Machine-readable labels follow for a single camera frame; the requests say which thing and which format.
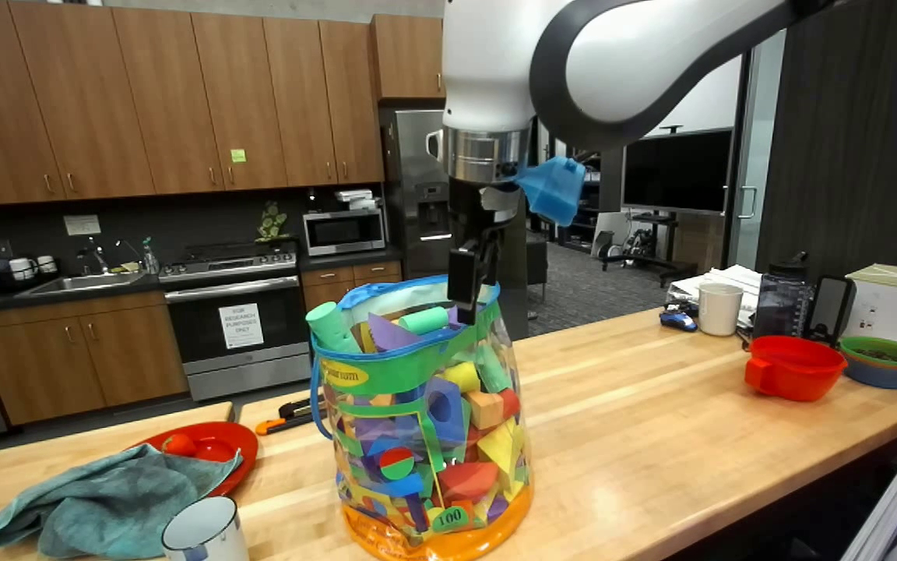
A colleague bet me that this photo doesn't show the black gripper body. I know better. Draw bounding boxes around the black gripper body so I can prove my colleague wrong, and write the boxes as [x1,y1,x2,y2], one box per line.
[446,176,510,257]

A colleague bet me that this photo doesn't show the clear bag of foam blocks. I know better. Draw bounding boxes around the clear bag of foam blocks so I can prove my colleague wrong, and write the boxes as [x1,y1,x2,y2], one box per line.
[302,271,537,561]

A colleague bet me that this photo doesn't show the stainless steel refrigerator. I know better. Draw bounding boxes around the stainless steel refrigerator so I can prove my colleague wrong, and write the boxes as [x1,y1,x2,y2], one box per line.
[379,103,528,316]

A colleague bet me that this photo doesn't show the purple foam wedge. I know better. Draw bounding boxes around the purple foam wedge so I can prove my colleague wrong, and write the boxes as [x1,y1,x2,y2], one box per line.
[364,313,424,358]

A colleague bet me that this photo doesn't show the brown lower cabinet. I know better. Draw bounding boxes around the brown lower cabinet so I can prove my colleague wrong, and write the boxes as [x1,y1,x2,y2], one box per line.
[300,257,405,316]
[0,287,190,431]

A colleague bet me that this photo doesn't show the silver microwave oven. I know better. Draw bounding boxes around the silver microwave oven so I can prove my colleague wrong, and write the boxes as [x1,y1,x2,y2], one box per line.
[300,206,393,263]

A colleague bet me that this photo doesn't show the green foam cylinder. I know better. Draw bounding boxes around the green foam cylinder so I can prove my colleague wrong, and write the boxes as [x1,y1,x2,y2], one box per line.
[302,299,364,358]

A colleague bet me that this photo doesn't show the small blue object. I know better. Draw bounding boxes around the small blue object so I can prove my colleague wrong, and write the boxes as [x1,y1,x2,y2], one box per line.
[656,302,700,338]

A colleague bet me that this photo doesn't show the small potted plant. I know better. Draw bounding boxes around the small potted plant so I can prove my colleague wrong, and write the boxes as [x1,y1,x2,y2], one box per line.
[253,199,293,250]

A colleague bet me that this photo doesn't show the black television screen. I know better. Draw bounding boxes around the black television screen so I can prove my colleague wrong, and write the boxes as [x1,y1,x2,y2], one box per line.
[619,128,736,220]

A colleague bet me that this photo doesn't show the paper note on stove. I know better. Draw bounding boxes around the paper note on stove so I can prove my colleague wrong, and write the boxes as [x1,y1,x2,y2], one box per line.
[216,299,267,355]

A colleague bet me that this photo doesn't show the stainless steel stove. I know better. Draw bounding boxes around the stainless steel stove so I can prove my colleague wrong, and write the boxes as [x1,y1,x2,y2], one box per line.
[154,247,315,407]

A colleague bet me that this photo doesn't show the white paper cup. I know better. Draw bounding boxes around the white paper cup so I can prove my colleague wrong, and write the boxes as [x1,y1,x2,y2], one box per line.
[695,279,748,341]

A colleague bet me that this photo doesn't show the black mesh organizer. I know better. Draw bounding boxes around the black mesh organizer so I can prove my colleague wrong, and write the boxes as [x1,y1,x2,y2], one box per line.
[751,269,817,343]

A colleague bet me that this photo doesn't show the red bowl left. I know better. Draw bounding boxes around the red bowl left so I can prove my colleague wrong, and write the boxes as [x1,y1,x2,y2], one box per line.
[142,417,266,502]

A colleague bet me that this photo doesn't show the red bowl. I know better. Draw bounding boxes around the red bowl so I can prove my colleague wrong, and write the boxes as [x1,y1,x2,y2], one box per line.
[142,417,266,502]
[742,335,850,407]

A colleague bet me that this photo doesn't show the red bowl right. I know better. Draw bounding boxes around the red bowl right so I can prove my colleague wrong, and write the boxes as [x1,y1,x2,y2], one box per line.
[742,335,850,407]

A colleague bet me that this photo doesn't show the brown upper cabinets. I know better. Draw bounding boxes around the brown upper cabinets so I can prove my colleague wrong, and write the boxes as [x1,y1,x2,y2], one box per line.
[0,0,449,213]

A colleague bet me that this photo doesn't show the black phone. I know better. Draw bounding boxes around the black phone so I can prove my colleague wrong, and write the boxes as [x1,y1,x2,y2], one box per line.
[803,271,856,346]

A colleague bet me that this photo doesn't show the white enamel mug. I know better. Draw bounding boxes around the white enamel mug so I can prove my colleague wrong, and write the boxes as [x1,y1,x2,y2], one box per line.
[158,493,253,561]

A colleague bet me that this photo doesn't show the kitchen sink faucet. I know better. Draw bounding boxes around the kitchen sink faucet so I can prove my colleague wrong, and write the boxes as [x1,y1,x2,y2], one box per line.
[8,235,162,299]

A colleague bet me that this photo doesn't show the green bowl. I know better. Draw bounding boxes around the green bowl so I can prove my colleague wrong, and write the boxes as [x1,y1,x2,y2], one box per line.
[833,330,897,378]

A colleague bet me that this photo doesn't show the white box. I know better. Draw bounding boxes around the white box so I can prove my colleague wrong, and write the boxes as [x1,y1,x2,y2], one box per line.
[841,258,897,343]

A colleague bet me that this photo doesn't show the blue bowl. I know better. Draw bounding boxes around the blue bowl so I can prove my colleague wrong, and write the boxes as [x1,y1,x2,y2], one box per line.
[841,358,897,394]

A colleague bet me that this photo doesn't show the teal cloth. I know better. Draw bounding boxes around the teal cloth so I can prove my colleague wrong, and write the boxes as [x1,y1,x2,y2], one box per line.
[0,443,248,561]

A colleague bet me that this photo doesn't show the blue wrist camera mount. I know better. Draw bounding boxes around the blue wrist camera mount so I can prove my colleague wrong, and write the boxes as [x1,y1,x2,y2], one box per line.
[514,157,587,232]

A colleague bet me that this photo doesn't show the orange handled tool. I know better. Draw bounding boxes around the orange handled tool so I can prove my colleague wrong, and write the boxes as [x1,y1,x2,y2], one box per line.
[253,394,318,440]

